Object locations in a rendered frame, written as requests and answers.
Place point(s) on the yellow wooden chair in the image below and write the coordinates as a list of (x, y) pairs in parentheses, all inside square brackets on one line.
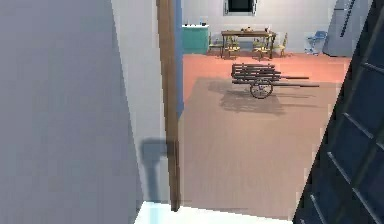
[(232, 47), (214, 44), (261, 47), (282, 45)]

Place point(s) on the teal kitchen cabinet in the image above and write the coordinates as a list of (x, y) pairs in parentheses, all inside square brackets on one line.
[(195, 39)]

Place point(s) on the dark wooden wheeled cart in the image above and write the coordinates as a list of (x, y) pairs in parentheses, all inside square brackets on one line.
[(256, 73)]

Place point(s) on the brown wooden dining table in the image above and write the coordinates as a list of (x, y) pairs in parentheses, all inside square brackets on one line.
[(248, 33)]

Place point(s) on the dark framed window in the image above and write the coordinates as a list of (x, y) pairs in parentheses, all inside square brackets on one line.
[(240, 6)]

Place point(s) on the blue stool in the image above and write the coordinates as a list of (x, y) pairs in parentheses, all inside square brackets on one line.
[(316, 40)]

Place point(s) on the dark panelled room door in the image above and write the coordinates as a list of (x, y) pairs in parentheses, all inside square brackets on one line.
[(353, 133)]

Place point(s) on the grey fridge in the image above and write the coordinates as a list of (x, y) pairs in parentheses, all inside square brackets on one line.
[(345, 33)]

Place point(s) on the brown wooden door frame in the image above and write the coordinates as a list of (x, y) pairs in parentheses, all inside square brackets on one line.
[(169, 100)]

